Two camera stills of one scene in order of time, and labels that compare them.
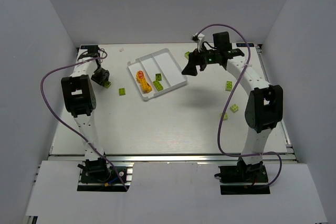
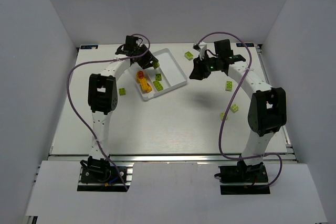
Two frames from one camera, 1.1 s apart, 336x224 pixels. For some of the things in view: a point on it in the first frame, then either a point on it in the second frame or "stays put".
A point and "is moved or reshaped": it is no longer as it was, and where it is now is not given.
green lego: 107,84 is moved or reshaped
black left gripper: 101,77 -> 148,59
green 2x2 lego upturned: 158,76 stays put
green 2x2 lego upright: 122,91 stays put
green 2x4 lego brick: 158,86 stays put
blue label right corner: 244,44 stays put
